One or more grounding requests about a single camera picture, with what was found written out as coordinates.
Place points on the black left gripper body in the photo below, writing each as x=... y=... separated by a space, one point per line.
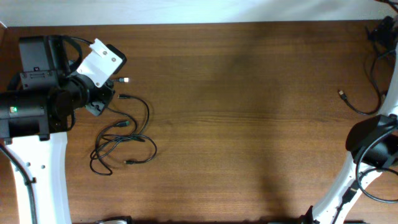
x=100 y=97

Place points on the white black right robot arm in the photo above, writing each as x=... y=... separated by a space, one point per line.
x=371 y=150

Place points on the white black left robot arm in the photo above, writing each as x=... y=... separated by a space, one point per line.
x=38 y=110

